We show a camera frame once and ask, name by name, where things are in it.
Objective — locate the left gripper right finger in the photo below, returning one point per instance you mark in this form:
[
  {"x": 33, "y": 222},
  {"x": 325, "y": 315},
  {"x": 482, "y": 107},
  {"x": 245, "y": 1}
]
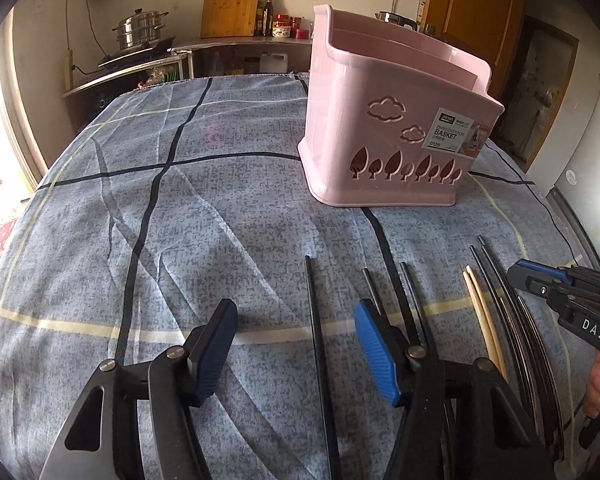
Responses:
[{"x": 383, "y": 346}]

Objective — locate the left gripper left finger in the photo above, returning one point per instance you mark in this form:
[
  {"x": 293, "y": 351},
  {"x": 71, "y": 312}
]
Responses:
[{"x": 208, "y": 346}]

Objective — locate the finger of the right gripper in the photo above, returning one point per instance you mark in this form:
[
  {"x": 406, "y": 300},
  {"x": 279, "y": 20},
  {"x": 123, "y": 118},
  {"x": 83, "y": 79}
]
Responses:
[{"x": 534, "y": 277}]

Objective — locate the black chopstick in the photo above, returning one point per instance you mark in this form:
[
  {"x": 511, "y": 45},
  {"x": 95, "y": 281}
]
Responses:
[
  {"x": 427, "y": 335},
  {"x": 514, "y": 344},
  {"x": 327, "y": 410},
  {"x": 552, "y": 434},
  {"x": 370, "y": 282}
]

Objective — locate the steel kitchen shelf table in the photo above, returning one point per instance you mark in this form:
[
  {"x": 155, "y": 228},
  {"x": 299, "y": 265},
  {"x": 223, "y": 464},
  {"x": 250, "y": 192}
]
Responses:
[{"x": 241, "y": 55}]

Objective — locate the light wooden chopstick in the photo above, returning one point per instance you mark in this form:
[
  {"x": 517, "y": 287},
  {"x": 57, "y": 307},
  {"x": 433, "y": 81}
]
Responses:
[
  {"x": 482, "y": 319},
  {"x": 489, "y": 317}
]

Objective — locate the blue plaid tablecloth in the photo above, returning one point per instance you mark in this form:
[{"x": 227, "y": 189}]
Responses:
[{"x": 181, "y": 195}]

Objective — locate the pink plastic utensil basket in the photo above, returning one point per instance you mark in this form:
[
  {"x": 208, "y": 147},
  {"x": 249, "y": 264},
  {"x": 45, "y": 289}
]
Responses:
[{"x": 394, "y": 117}]

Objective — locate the small steel side shelf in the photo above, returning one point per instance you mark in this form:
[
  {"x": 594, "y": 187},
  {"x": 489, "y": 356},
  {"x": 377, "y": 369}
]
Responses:
[{"x": 87, "y": 100}]

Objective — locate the wooden door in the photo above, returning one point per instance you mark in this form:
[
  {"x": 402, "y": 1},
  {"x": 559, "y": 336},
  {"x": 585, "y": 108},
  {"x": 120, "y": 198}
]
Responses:
[{"x": 488, "y": 29}]

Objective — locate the white plastic jug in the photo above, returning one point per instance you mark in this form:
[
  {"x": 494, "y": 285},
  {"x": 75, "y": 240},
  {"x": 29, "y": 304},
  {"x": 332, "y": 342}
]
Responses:
[{"x": 273, "y": 63}]

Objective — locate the induction cooktop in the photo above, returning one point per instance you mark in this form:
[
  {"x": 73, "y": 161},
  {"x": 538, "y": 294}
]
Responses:
[{"x": 144, "y": 52}]

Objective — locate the white electric kettle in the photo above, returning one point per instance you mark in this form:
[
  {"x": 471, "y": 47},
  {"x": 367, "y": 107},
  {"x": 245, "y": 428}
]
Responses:
[{"x": 396, "y": 19}]

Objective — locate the stainless steel steamer pot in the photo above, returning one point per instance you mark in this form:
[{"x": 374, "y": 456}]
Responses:
[{"x": 142, "y": 27}]

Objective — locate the red lidded jar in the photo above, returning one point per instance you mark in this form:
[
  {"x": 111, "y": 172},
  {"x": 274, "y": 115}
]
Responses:
[{"x": 281, "y": 26}]

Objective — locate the dark soy sauce bottle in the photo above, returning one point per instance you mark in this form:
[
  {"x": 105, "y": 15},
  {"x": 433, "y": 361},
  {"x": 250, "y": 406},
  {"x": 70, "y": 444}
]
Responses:
[{"x": 267, "y": 17}]

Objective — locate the bamboo cutting board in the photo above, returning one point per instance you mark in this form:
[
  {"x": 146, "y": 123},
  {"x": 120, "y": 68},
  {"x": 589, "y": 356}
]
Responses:
[{"x": 228, "y": 18}]

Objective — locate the window frame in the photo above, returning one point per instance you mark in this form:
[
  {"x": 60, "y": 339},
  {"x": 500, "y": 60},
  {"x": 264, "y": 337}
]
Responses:
[{"x": 19, "y": 131}]

